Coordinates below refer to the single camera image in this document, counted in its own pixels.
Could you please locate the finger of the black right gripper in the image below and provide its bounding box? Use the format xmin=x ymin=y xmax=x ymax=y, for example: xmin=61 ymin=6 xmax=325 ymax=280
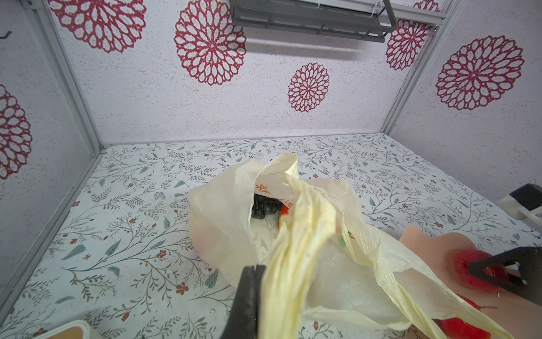
xmin=471 ymin=247 xmax=541 ymax=306

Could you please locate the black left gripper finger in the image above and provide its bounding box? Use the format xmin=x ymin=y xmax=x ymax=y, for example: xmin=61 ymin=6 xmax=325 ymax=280
xmin=220 ymin=265 xmax=266 ymax=339

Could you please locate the cream plastic bag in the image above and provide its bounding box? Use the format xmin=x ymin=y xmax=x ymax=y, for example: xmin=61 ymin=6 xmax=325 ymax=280
xmin=188 ymin=153 xmax=510 ymax=338

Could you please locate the dark red apple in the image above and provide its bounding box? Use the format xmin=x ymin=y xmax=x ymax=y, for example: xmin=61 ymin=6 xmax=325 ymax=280
xmin=454 ymin=249 xmax=509 ymax=293

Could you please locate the red yellow mango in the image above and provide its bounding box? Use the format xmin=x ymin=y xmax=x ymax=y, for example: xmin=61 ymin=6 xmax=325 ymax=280
xmin=279 ymin=205 xmax=289 ymax=217

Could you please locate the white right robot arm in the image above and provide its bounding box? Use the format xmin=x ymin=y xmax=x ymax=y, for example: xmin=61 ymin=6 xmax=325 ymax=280
xmin=467 ymin=184 xmax=541 ymax=306

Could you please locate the pink scalloped bowl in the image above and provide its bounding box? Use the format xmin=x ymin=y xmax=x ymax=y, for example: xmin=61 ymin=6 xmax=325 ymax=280
xmin=400 ymin=226 xmax=541 ymax=338

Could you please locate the dark purple grape bunch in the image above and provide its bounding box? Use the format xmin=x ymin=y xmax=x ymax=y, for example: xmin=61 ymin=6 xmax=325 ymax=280
xmin=251 ymin=194 xmax=283 ymax=220

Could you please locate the white wooden-top box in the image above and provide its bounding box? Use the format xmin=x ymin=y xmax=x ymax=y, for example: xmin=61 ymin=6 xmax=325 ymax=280
xmin=34 ymin=320 xmax=92 ymax=339

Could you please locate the grey wall shelf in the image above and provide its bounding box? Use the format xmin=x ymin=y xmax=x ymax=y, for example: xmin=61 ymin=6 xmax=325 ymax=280
xmin=230 ymin=1 xmax=398 ymax=42

